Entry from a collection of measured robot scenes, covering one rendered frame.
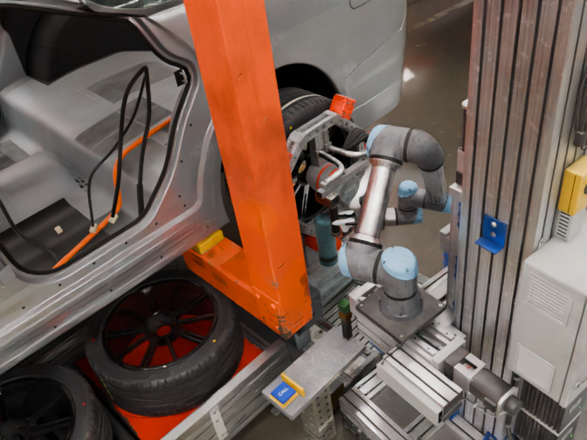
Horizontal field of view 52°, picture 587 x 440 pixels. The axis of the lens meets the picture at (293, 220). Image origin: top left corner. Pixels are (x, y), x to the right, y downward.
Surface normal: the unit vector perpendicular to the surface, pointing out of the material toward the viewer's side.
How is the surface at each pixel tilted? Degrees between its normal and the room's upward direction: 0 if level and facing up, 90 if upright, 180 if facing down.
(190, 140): 90
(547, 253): 0
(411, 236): 0
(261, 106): 90
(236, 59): 90
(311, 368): 0
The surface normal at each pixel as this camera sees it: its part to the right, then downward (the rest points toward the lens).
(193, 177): 0.70, 0.38
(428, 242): -0.12, -0.77
